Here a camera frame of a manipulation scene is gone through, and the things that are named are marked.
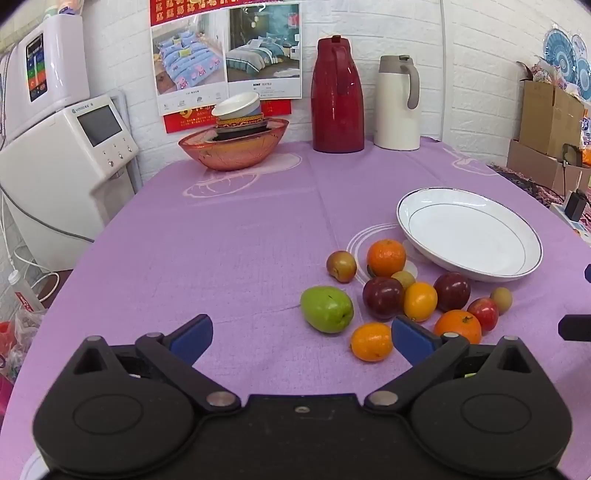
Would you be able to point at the orange with green stem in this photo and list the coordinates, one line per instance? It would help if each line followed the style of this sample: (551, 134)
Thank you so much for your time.
(457, 325)

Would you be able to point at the red-green plum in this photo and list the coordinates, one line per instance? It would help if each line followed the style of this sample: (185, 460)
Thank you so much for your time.
(341, 266)

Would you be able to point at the plastic bottle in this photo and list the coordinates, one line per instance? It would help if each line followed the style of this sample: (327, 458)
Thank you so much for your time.
(25, 293)

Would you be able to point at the small yellow-orange citrus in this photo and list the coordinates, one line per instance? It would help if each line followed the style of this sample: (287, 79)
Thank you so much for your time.
(371, 342)
(420, 301)

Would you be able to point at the blue patterned round plate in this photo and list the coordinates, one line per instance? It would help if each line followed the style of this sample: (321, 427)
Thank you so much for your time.
(559, 55)
(584, 69)

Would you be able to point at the dark red plum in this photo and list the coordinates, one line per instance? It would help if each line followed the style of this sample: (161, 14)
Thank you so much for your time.
(452, 291)
(382, 297)

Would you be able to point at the white thermos jug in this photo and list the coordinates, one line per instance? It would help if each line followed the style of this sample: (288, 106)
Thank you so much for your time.
(395, 110)

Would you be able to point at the large orange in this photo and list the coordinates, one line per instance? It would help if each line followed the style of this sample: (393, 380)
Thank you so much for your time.
(386, 257)

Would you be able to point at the low cardboard box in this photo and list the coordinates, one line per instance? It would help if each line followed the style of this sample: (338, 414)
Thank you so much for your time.
(531, 161)

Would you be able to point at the clear plastic bag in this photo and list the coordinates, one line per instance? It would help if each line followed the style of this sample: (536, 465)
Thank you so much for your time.
(23, 337)

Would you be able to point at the purple tablecloth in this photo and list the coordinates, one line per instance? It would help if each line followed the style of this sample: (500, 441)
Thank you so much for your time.
(231, 240)

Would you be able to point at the tall cardboard box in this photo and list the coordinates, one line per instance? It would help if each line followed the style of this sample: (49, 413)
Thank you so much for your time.
(549, 117)

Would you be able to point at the patterned bowl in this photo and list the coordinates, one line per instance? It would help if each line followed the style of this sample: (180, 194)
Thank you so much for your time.
(240, 121)

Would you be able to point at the white plate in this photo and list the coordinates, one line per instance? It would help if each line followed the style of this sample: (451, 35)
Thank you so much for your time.
(466, 230)

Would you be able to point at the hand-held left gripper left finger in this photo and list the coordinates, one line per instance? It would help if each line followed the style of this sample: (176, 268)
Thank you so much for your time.
(191, 339)

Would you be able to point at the small yellow-green fruit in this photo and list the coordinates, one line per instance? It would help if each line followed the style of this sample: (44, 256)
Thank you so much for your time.
(405, 278)

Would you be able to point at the small tan fruit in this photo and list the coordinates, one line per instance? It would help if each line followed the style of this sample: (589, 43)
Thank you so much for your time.
(501, 300)

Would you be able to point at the red thermos jug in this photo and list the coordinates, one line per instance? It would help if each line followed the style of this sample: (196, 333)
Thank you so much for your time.
(334, 106)

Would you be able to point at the white power strip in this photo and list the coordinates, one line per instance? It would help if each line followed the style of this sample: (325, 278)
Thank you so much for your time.
(561, 213)

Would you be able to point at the white wall conduit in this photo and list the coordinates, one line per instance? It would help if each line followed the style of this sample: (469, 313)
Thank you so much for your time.
(443, 69)

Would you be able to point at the white water dispenser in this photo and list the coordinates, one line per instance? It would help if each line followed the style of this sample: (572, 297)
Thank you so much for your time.
(55, 180)

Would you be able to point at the red glass bowl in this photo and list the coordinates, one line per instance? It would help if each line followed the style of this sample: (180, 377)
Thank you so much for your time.
(231, 154)

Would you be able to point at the white wall water purifier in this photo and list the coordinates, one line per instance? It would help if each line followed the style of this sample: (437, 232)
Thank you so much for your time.
(64, 60)

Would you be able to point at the large green pear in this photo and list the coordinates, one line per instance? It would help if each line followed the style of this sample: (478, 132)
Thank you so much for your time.
(325, 308)

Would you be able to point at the small red apple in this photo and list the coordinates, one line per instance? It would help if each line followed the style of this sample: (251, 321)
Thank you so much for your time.
(484, 314)

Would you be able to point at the wall poster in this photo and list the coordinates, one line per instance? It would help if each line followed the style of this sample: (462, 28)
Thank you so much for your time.
(194, 60)

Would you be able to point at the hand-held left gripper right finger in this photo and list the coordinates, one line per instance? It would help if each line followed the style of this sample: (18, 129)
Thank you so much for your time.
(413, 340)

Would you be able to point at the dark bowl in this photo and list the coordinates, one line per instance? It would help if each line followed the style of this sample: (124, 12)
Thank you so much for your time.
(244, 131)

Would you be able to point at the dark patterned cloth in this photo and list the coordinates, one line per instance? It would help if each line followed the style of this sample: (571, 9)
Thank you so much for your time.
(526, 184)

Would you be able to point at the white bowl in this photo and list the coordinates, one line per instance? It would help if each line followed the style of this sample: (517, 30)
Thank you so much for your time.
(238, 105)

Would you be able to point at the black power adapter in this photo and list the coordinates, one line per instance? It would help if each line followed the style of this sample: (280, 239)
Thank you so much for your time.
(576, 206)

